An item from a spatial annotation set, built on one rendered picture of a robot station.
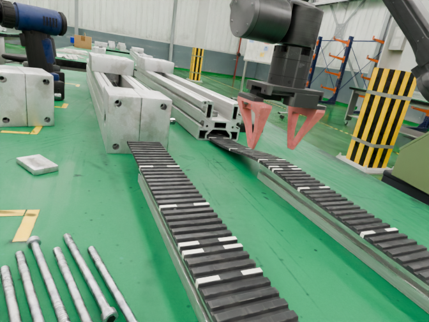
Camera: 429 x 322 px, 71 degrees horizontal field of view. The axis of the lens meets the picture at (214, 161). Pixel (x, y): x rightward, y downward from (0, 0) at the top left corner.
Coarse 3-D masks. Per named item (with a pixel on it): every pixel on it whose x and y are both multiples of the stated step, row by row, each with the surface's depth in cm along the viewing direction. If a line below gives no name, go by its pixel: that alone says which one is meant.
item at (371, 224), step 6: (342, 222) 32; (348, 222) 31; (354, 222) 31; (360, 222) 32; (366, 222) 32; (372, 222) 32; (378, 222) 33; (354, 228) 30; (360, 228) 30; (366, 228) 31; (372, 228) 31; (378, 228) 31; (384, 228) 32
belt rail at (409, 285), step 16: (272, 176) 45; (288, 192) 42; (304, 208) 39; (320, 208) 36; (320, 224) 36; (336, 224) 35; (336, 240) 34; (352, 240) 33; (368, 256) 30; (384, 256) 29; (384, 272) 29; (400, 272) 28; (400, 288) 27; (416, 288) 27; (416, 304) 26
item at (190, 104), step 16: (144, 80) 111; (160, 80) 91; (176, 80) 100; (176, 96) 77; (192, 96) 66; (208, 96) 76; (224, 96) 73; (176, 112) 77; (192, 112) 66; (208, 112) 64; (224, 112) 68; (192, 128) 66; (208, 128) 64; (224, 128) 66
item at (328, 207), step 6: (318, 204) 35; (324, 204) 34; (330, 204) 35; (336, 204) 35; (342, 204) 36; (348, 204) 36; (324, 210) 34; (330, 210) 34; (336, 210) 34; (342, 210) 34
